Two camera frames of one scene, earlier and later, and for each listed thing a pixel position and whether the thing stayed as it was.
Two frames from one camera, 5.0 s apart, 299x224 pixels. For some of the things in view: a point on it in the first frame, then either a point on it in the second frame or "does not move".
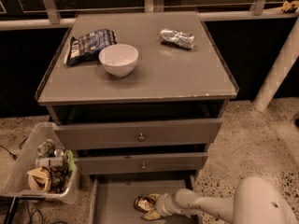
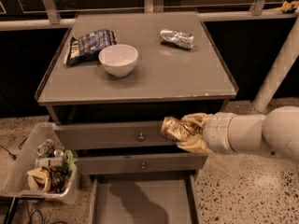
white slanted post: [279, 70] does not move
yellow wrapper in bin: [39, 179] does not move
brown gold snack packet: [144, 203] to [174, 128]
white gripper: [163, 205] to [218, 132]
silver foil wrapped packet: [177, 38] does not move
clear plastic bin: [41, 166] does not move
